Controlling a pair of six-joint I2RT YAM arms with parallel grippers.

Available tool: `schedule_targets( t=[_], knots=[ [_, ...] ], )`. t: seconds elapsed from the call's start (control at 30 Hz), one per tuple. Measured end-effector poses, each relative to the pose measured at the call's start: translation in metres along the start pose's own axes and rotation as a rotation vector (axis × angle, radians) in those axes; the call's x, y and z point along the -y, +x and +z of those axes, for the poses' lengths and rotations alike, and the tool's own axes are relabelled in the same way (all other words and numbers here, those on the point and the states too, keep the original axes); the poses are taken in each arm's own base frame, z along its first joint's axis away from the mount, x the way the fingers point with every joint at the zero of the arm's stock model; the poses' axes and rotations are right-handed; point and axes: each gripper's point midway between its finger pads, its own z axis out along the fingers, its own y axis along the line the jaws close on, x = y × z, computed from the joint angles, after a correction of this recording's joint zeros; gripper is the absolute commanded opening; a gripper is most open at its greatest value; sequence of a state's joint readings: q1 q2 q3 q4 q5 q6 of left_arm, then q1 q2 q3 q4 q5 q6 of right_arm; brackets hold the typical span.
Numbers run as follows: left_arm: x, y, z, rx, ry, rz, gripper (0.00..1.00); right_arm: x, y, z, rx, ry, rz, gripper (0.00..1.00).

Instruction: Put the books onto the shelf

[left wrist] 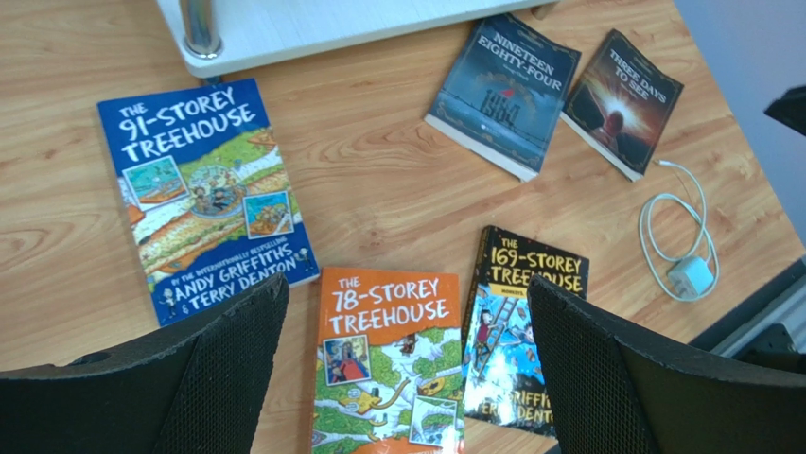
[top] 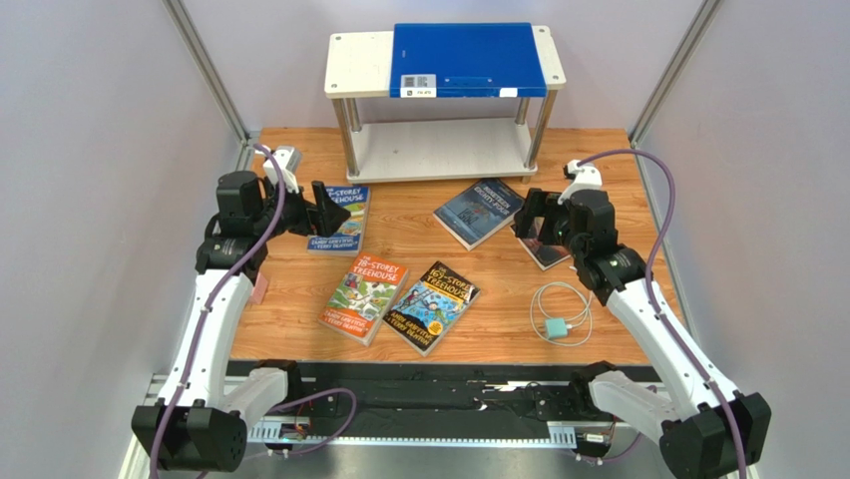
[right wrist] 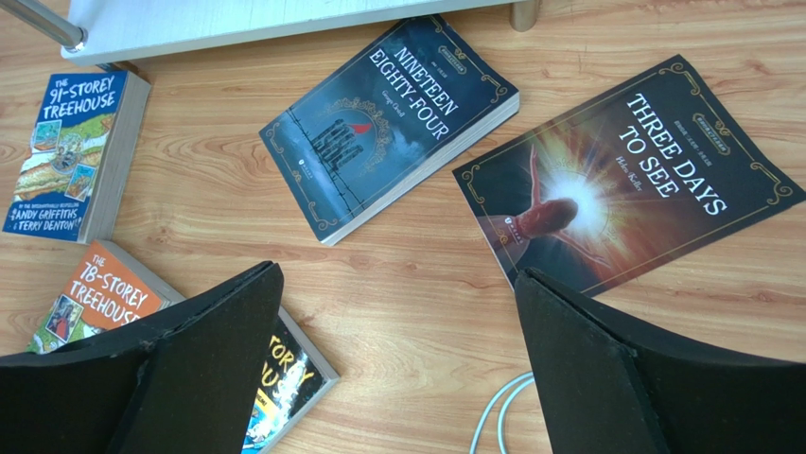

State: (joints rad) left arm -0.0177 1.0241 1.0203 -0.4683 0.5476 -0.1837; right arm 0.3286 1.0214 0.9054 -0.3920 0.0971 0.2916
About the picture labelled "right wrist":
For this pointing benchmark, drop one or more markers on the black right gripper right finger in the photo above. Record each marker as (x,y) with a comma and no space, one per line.
(609,382)

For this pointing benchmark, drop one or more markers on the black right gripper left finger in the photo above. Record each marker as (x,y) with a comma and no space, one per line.
(182,380)

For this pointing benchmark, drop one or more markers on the black 169-Storey Treehouse book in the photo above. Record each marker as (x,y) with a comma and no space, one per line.
(295,376)

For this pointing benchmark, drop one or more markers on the orange 78-Storey Treehouse book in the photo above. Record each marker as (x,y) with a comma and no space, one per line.
(108,289)

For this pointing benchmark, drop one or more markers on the Nineteen Eighty-Four book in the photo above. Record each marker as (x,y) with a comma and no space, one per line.
(406,105)

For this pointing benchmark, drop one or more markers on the Three Days to See book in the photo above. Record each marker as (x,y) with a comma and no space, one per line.
(646,172)

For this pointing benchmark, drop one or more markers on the blue 91-Storey Treehouse book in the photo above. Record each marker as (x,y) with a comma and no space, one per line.
(71,183)

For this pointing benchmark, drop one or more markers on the white two-tier shelf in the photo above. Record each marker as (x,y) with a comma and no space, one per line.
(104,33)

